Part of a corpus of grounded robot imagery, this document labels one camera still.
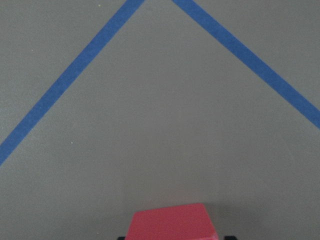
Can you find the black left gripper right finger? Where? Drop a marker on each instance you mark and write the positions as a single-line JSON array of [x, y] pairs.
[[230, 237]]

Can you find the red block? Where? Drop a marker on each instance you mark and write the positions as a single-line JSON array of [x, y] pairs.
[[182, 222]]

